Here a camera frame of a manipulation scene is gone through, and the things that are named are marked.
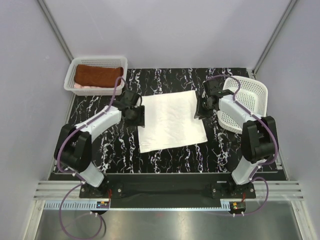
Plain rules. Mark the pink towel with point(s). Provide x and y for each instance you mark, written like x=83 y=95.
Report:
x=91 y=88

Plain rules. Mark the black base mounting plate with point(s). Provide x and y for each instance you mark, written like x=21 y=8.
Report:
x=215 y=185

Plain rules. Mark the white towel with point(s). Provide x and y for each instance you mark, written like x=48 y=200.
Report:
x=169 y=122

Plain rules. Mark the right connector board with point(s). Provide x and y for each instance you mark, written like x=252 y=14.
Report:
x=238 y=205

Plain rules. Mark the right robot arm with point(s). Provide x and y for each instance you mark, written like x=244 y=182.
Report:
x=259 y=139

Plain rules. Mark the aluminium frame rail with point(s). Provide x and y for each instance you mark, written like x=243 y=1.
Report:
x=276 y=190

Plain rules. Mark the white rectangular mesh basket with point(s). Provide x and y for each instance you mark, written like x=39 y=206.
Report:
x=100 y=61

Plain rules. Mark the left connector board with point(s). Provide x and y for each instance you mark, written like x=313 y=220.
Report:
x=104 y=204

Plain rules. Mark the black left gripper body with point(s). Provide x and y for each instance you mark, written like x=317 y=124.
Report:
x=136 y=118

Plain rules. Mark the white oval laundry basket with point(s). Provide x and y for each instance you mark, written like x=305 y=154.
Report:
x=253 y=95

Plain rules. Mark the connector board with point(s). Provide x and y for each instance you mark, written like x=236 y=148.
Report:
x=238 y=205
x=104 y=204

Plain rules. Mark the brown towel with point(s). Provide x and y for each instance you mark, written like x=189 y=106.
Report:
x=104 y=77

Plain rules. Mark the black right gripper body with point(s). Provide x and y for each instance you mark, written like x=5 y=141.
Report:
x=203 y=109

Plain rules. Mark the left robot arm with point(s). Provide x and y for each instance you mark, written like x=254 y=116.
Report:
x=74 y=145

